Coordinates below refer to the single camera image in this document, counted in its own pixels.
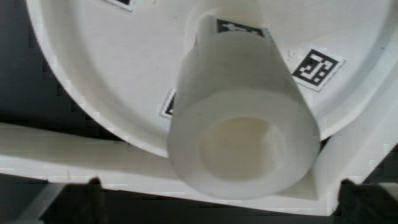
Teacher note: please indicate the white front fence rail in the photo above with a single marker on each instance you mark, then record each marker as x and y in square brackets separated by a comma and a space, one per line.
[68, 159]

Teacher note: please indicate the white cylindrical table leg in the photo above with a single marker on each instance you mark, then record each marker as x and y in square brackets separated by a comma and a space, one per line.
[244, 136]

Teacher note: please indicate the white round table top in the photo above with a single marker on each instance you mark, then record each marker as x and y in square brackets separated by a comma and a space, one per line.
[116, 41]

